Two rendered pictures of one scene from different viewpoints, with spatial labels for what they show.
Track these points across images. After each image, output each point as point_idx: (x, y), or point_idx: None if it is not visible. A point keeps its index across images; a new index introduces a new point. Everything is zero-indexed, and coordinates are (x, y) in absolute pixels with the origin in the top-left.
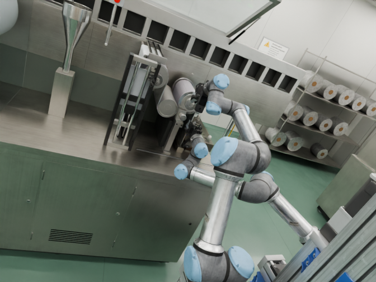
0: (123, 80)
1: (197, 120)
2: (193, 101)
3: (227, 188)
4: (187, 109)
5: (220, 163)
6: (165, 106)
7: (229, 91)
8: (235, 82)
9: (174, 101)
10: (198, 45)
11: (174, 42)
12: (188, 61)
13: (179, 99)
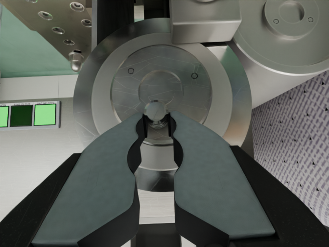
0: None
1: (75, 49)
2: (186, 139)
3: None
4: (168, 45)
5: None
6: (316, 20)
7: (15, 169)
8: (10, 202)
9: (270, 71)
10: (157, 243)
11: None
12: (174, 207)
13: (250, 98)
